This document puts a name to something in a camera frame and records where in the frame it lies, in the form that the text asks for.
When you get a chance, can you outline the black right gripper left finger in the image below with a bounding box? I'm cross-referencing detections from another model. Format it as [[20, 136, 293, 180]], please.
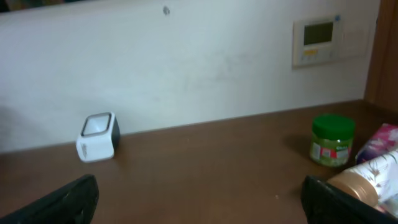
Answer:
[[1, 174, 99, 224]]

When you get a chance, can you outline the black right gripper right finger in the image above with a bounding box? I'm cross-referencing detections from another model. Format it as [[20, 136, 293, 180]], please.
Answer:
[[300, 175, 397, 224]]

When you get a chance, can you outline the cream lotion tube gold cap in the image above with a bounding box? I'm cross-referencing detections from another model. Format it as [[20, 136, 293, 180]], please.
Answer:
[[328, 150, 397, 207]]

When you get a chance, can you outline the green lid glass jar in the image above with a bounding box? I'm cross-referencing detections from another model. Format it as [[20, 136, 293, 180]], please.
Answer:
[[309, 114, 355, 167]]

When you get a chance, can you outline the purple red pad package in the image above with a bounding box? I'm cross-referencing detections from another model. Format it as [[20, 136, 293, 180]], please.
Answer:
[[355, 123, 397, 164]]

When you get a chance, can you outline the white barcode scanner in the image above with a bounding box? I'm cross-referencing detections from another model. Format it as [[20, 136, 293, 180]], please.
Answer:
[[76, 112, 121, 162]]

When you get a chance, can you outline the brown wooden door frame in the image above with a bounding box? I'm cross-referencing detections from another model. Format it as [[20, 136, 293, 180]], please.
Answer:
[[364, 0, 397, 111]]

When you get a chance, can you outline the white wall control panel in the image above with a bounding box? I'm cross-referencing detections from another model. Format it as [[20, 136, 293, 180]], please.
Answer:
[[292, 14, 369, 68]]

